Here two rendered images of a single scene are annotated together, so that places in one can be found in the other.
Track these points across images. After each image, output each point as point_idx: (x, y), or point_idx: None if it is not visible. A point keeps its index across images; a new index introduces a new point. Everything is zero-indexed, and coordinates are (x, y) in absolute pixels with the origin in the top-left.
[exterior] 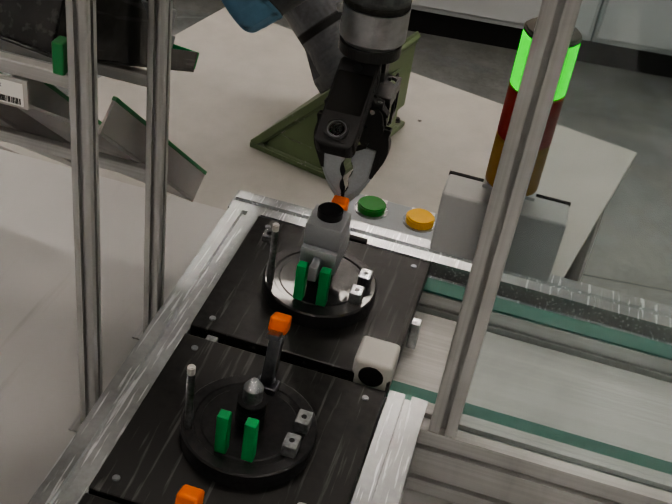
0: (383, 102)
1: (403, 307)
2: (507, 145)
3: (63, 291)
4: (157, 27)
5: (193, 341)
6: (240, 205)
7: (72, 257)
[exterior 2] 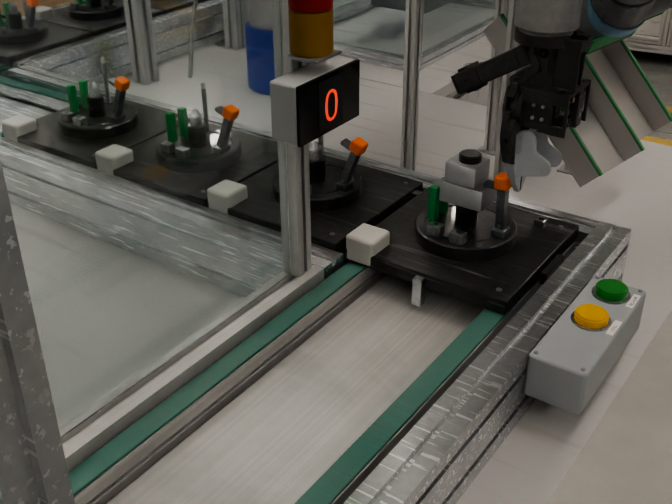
0: (514, 83)
1: (436, 271)
2: None
3: None
4: None
5: (412, 183)
6: (603, 226)
7: (589, 216)
